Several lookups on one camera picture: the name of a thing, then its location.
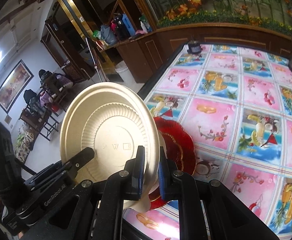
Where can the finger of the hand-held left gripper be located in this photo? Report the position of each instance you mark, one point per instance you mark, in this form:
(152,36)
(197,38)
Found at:
(82,157)

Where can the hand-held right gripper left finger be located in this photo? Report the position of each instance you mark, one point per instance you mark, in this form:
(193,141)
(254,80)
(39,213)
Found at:
(137,180)

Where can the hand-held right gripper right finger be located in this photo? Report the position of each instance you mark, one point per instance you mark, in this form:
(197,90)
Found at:
(164,182)

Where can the red glass bowl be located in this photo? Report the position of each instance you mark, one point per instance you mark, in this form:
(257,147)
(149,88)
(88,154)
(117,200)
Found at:
(187,140)

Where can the wooden chair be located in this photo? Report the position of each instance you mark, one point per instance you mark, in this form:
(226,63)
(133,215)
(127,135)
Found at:
(35,122)

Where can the framed painting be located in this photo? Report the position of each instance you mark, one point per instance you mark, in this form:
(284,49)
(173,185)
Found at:
(13,85)

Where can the fruit print tablecloth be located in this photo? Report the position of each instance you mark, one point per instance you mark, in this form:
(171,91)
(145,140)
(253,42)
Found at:
(236,140)

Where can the wicker drawer cabinet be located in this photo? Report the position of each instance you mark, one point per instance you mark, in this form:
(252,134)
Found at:
(73,71)

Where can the white bucket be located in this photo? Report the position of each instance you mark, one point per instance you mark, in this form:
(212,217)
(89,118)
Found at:
(122,71)

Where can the tall wooden glass cabinet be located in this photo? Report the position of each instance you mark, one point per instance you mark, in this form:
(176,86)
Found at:
(60,42)

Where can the green bag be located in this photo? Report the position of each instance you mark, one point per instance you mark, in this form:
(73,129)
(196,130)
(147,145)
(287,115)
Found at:
(96,34)

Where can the grey blue water jug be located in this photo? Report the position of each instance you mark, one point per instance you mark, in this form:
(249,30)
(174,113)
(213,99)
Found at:
(108,36)

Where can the black thermos bottle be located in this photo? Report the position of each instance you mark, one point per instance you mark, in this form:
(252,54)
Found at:
(119,28)

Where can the small black object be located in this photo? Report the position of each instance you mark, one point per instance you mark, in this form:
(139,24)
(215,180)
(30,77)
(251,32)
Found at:
(194,48)

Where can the blue bottle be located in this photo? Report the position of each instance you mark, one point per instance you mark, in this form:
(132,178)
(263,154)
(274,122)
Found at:
(127,25)

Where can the white spray bottle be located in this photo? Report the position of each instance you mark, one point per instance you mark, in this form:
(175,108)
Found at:
(143,26)

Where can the artificial flower display case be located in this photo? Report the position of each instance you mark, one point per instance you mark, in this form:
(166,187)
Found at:
(223,0)

